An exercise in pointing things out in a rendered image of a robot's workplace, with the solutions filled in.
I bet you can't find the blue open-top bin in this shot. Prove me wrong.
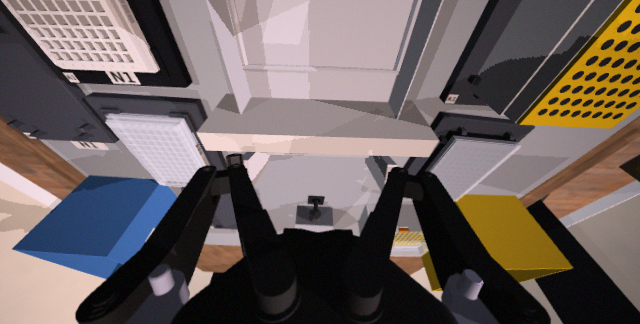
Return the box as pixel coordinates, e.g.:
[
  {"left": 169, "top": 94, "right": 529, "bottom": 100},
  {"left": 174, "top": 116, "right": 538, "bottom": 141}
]
[{"left": 12, "top": 175, "right": 177, "bottom": 279}]

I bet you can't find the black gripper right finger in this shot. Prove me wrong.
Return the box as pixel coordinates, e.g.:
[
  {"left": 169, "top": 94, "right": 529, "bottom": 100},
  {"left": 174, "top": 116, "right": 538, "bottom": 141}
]
[{"left": 340, "top": 155, "right": 551, "bottom": 324}]

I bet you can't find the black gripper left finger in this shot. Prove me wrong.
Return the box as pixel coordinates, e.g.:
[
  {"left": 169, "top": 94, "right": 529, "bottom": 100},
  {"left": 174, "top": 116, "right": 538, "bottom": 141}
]
[{"left": 75, "top": 152, "right": 296, "bottom": 324}]

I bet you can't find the yellow open-top bin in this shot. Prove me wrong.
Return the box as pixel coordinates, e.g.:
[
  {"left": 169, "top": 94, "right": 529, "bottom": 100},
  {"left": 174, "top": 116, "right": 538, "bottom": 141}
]
[{"left": 421, "top": 194, "right": 573, "bottom": 291}]

